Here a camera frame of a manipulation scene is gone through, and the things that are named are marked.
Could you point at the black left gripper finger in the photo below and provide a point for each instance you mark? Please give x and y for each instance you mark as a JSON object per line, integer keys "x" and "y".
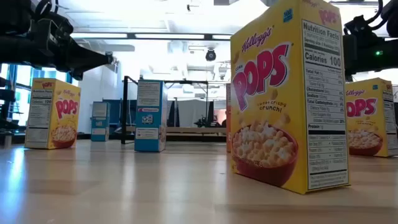
{"x": 90, "y": 60}

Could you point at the yellow Corn Pops cereal box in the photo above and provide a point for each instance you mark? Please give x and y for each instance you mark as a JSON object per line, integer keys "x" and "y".
{"x": 65, "y": 118}
{"x": 367, "y": 124}
{"x": 280, "y": 93}

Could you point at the blue cereal box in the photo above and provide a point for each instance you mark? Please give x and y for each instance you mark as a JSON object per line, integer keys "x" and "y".
{"x": 149, "y": 109}
{"x": 100, "y": 123}

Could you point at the orange cereal box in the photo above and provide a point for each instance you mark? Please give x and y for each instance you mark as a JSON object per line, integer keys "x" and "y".
{"x": 228, "y": 124}

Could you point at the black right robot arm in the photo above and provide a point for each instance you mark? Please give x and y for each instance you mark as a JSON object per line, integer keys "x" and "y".
{"x": 392, "y": 51}

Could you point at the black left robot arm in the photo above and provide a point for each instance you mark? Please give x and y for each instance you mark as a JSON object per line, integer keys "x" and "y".
{"x": 12, "y": 49}

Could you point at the small black robot arm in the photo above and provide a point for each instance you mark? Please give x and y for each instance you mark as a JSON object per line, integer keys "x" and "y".
{"x": 205, "y": 122}

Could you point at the black framed light bar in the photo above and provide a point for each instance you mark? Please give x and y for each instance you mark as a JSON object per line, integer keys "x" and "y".
{"x": 130, "y": 36}

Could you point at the dark blue partition panel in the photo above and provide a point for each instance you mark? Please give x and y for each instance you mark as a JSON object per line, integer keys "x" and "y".
{"x": 116, "y": 112}

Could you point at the black equipment rack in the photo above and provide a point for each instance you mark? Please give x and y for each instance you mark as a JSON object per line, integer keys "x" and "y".
{"x": 6, "y": 96}

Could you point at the black metal shelf bracket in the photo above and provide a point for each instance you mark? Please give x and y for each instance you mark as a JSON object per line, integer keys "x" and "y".
{"x": 124, "y": 109}

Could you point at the black round camera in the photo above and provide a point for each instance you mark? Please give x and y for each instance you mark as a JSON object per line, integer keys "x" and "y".
{"x": 211, "y": 55}

